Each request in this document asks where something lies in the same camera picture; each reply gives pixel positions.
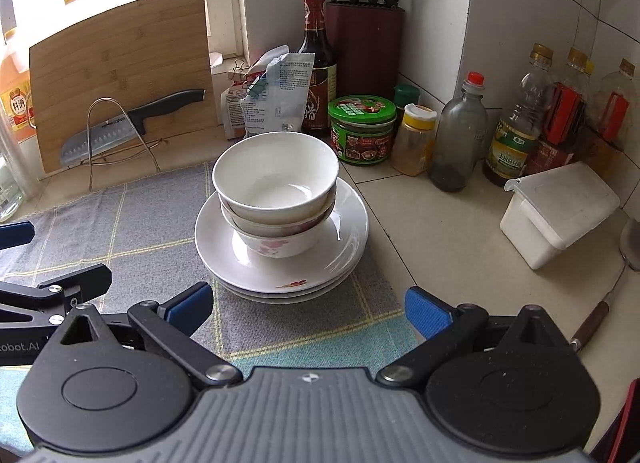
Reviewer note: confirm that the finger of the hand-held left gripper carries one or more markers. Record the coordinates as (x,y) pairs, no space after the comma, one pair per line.
(17,234)
(75,280)

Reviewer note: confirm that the dark soy sauce bottle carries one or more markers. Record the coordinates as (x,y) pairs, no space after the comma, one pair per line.
(315,43)

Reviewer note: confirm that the orange cooking wine bottle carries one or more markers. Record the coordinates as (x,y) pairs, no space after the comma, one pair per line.
(15,103)

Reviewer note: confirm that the white plastic container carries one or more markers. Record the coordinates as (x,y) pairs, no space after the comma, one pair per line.
(555,213)

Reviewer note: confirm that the oil bottle green yellow label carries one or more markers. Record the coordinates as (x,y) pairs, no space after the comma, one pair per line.
(515,143)

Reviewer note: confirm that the white plate fruit print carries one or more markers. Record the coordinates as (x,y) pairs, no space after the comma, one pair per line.
(280,300)
(350,279)

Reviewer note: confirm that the black binder clip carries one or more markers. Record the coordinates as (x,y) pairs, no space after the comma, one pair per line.
(239,74)

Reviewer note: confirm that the green-lidded sauce jar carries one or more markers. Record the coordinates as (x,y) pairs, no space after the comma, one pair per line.
(362,133)

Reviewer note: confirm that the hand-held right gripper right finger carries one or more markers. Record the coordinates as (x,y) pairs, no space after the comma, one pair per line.
(425,313)

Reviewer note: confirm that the small green-capped jar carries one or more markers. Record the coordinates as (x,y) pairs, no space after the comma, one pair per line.
(406,95)

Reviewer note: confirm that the yellow-lidded spice jar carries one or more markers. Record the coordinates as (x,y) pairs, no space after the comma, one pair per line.
(415,143)

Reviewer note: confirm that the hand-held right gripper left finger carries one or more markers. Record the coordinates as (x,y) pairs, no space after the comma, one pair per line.
(187,305)

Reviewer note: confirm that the blue white snack bag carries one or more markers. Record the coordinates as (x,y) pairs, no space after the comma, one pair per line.
(280,93)

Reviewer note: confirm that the bamboo cutting board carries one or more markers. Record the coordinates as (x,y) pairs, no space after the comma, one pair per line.
(125,53)

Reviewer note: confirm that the dark red-trimmed object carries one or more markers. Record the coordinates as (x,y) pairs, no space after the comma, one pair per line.
(632,433)

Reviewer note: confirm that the dark red knife block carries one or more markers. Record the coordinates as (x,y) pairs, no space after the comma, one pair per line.
(365,53)

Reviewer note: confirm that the clear bottle red label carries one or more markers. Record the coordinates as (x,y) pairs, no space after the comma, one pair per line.
(570,108)

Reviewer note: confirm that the grey bottle red cap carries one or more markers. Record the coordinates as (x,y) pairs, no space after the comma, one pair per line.
(457,138)

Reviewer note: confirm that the grey teal checked table mat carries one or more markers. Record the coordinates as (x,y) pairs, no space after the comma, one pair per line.
(150,233)

